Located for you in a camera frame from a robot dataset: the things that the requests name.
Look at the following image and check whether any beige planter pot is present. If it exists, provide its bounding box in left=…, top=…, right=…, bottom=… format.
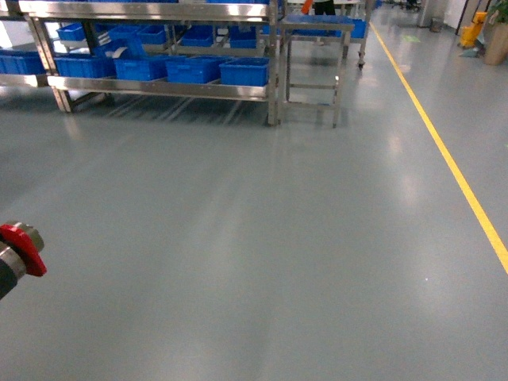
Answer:
left=483, top=23, right=507, bottom=66

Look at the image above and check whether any robot arm with red ring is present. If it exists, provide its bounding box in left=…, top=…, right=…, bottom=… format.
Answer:
left=1, top=220, right=47, bottom=298

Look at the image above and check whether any stainless steel shelf rack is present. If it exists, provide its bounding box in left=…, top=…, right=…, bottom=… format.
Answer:
left=1, top=1, right=287, bottom=126

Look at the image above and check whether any blue bin rightmost lower shelf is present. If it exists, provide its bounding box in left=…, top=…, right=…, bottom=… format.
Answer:
left=219, top=57, right=269, bottom=87

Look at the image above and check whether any blue bin far left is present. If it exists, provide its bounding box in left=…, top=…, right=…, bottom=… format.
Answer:
left=1, top=50, right=46, bottom=75

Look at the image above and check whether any blue bin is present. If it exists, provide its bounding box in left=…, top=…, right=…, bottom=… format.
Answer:
left=114, top=56, right=186, bottom=82
left=54, top=54, right=116, bottom=79
left=166, top=56, right=234, bottom=84
left=1, top=50, right=46, bottom=75

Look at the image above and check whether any small stainless steel table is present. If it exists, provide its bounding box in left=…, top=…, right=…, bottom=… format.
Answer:
left=278, top=14, right=354, bottom=129

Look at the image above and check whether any yellow mop bucket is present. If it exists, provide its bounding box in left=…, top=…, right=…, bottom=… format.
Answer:
left=460, top=12, right=487, bottom=48

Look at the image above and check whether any far steel cart rack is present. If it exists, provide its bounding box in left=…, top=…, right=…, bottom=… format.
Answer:
left=283, top=1, right=375, bottom=71

